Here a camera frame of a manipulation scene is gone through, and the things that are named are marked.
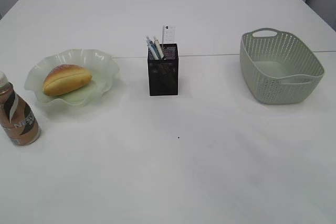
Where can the white grey grip pen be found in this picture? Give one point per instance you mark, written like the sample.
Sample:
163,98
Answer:
152,47

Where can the cream barrel pen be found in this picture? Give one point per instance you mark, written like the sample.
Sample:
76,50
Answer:
160,53

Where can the blue clip pen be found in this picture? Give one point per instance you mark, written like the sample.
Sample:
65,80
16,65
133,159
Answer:
153,50

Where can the clear plastic ruler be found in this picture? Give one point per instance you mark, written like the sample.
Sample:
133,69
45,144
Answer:
168,34

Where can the toy bread bun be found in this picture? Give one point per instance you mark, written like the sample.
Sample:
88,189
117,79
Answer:
66,78

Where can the brown coffee drink bottle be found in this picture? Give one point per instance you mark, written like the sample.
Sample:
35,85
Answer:
17,118

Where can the black mesh pen holder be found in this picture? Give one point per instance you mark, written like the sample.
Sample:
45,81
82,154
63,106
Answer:
163,74

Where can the pale green ruffled glass plate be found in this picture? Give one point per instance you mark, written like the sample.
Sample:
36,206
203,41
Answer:
100,64

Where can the pale green plastic basket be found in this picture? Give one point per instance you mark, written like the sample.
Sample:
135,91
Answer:
279,69

